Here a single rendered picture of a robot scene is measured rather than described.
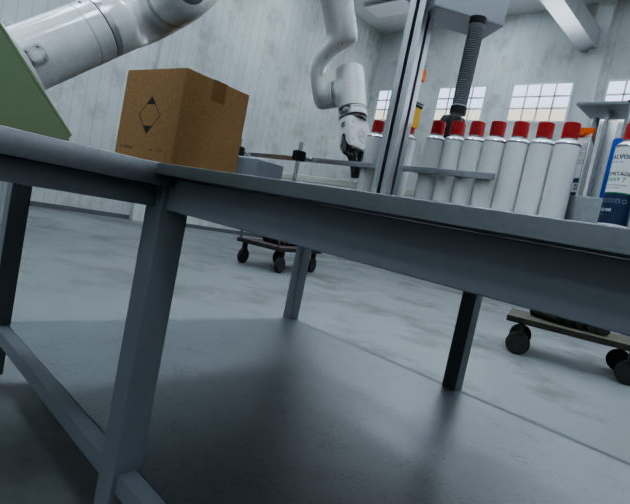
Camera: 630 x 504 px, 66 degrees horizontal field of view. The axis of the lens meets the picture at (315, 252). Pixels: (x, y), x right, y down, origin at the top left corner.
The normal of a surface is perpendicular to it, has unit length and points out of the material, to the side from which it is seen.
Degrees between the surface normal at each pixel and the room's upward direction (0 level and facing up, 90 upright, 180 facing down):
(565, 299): 90
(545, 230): 90
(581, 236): 90
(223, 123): 90
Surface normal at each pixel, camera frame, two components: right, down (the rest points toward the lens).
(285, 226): -0.69, -0.08
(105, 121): 0.70, 0.19
